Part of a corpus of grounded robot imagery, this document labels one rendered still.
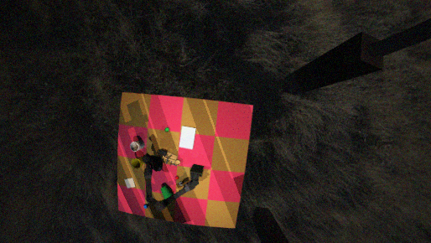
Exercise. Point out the white mug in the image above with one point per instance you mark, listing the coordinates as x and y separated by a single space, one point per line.
137 145

